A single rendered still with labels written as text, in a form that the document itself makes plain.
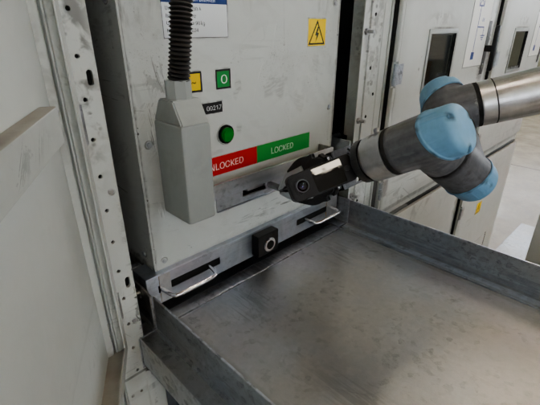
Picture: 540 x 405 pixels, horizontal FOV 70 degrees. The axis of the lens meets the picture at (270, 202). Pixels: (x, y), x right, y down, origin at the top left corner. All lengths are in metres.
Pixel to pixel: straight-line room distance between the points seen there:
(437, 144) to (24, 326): 0.50
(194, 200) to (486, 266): 0.61
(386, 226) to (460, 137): 0.45
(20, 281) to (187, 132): 0.27
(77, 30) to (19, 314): 0.32
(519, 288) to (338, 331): 0.38
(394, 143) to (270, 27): 0.32
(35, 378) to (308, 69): 0.69
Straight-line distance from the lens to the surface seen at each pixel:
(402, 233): 0.96
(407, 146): 0.58
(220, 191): 0.68
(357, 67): 0.96
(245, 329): 0.70
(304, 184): 0.62
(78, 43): 0.53
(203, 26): 0.67
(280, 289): 0.78
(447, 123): 0.56
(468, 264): 0.92
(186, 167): 0.54
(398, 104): 1.06
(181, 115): 0.53
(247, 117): 0.74
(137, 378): 0.76
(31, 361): 0.40
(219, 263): 0.79
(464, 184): 0.65
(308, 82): 0.86
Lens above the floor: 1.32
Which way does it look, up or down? 24 degrees down
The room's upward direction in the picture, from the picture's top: straight up
